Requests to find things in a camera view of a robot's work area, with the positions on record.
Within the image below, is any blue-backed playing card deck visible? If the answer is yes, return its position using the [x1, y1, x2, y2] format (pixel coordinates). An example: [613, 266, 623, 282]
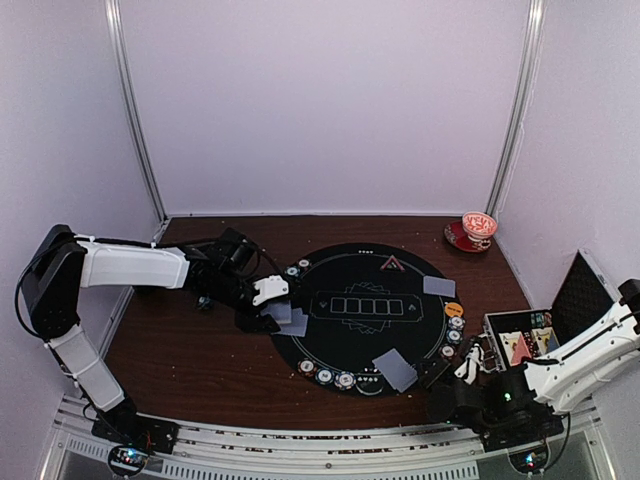
[261, 300, 292, 325]

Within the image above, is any white blue poker chip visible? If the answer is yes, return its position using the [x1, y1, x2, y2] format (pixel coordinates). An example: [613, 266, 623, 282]
[334, 371, 356, 391]
[448, 316, 465, 331]

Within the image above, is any clear round dealer button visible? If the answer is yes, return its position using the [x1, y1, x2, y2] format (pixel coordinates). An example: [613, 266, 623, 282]
[355, 367, 386, 396]

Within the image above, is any orange big blind button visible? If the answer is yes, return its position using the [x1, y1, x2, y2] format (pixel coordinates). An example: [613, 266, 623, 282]
[444, 302, 464, 317]

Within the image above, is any single green blue poker chip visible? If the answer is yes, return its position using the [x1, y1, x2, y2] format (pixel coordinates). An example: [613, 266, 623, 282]
[285, 266, 300, 277]

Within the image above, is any red black triangular all-in marker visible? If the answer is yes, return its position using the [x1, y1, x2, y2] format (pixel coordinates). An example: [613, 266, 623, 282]
[380, 255, 405, 272]

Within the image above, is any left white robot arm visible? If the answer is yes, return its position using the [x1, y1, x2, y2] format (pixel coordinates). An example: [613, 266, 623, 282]
[14, 224, 293, 444]

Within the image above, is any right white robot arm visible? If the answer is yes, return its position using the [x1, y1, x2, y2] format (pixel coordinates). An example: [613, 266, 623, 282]
[418, 279, 639, 450]

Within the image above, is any round black poker mat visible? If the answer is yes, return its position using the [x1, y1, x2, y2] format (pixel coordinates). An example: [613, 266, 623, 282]
[272, 243, 461, 395]

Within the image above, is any red card deck in case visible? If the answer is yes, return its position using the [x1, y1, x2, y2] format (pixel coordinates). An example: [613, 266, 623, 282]
[499, 331, 534, 366]

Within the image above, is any red floral saucer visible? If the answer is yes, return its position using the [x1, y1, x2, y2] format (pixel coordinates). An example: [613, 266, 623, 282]
[443, 220, 492, 254]

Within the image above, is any red white patterned tea bowl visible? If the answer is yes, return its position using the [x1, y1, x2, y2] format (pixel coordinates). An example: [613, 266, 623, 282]
[462, 211, 498, 242]

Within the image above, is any aluminium poker chip case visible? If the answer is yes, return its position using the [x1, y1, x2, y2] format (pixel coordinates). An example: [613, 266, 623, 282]
[483, 249, 620, 372]

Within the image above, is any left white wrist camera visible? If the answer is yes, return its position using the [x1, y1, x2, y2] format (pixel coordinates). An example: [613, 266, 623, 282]
[252, 275, 289, 306]

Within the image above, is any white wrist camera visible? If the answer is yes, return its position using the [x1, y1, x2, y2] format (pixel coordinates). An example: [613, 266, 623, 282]
[252, 275, 289, 306]
[454, 342, 484, 385]

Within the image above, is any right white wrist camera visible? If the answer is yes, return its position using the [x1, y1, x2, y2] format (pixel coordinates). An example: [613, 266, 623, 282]
[454, 342, 484, 385]

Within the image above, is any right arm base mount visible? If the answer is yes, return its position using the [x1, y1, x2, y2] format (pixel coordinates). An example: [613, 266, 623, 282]
[481, 416, 568, 476]

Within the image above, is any front aluminium rail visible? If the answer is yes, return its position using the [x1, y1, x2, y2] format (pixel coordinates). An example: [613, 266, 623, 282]
[36, 398, 621, 479]

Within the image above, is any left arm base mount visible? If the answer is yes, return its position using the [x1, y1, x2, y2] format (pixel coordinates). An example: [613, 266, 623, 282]
[91, 407, 179, 478]

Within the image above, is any left aluminium frame post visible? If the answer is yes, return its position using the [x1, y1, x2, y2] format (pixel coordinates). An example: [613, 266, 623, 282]
[104, 0, 169, 238]

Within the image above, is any aluminium frame post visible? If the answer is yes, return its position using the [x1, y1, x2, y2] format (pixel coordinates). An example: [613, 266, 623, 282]
[104, 0, 169, 238]
[485, 0, 547, 219]

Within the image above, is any right aluminium frame post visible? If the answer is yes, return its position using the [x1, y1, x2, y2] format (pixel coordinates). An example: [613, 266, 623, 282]
[485, 0, 547, 219]

